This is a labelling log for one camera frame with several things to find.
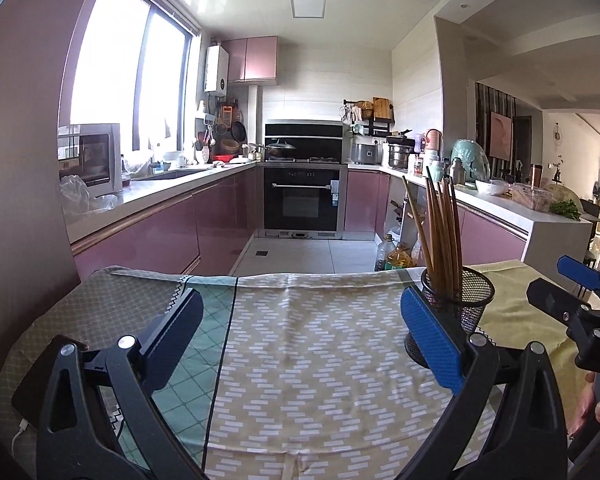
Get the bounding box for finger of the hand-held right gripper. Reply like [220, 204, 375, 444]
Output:
[556, 255, 600, 308]
[526, 277, 595, 332]

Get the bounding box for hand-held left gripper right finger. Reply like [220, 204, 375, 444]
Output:
[400, 285, 568, 480]

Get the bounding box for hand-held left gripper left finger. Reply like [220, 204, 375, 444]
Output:
[35, 287, 204, 480]

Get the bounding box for black mesh holder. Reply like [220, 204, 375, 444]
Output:
[404, 266, 496, 368]

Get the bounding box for bundle of wooden chopsticks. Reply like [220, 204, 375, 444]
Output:
[401, 166, 465, 301]

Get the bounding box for person's right hand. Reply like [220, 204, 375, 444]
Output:
[568, 370, 600, 437]

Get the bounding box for leafy greens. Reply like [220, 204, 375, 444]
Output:
[550, 200, 581, 221]

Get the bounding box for clear plastic food container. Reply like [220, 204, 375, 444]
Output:
[511, 182, 551, 211]

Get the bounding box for yellow cooking oil bottle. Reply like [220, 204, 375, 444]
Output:
[386, 242, 413, 271]

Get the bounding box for pink base cabinets white end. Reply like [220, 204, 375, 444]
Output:
[345, 165, 593, 271]

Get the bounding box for pink base cabinets with sink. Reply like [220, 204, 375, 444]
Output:
[67, 162, 258, 281]

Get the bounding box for clear plastic bottle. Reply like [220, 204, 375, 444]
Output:
[375, 234, 398, 272]

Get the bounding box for white bowl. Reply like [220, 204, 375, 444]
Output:
[476, 179, 510, 196]

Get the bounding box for patchwork printed tablecloth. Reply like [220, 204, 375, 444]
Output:
[0, 259, 600, 480]

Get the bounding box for teal appliance in plastic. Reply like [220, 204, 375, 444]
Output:
[451, 139, 490, 181]

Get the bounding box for clear plastic bag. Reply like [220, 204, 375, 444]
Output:
[60, 175, 118, 216]

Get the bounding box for steel stock pot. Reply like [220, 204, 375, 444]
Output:
[387, 142, 412, 168]

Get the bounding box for black built-in oven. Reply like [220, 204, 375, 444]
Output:
[262, 166, 348, 238]

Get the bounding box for white countertop oven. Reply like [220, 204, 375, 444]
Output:
[57, 123, 123, 198]

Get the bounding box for silver rice cooker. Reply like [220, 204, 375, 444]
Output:
[351, 142, 383, 167]

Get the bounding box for dark wok with lid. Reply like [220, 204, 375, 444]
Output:
[265, 139, 297, 159]

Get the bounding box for grey refrigerator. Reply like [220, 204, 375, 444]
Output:
[0, 0, 106, 361]

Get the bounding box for black range hood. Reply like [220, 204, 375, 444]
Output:
[265, 120, 344, 163]

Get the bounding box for white water heater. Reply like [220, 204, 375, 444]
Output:
[205, 45, 230, 95]

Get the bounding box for kitchen window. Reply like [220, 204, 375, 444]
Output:
[70, 0, 201, 153]

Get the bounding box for ceiling light panel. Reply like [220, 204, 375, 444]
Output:
[288, 0, 327, 19]

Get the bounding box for framed wall picture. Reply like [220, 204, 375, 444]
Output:
[489, 111, 514, 161]

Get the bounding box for white charging cable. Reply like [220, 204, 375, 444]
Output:
[11, 417, 31, 456]

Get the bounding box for black wall rack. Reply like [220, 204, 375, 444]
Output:
[344, 97, 395, 136]

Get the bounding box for pink wall cabinet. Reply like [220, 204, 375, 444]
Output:
[222, 36, 281, 85]

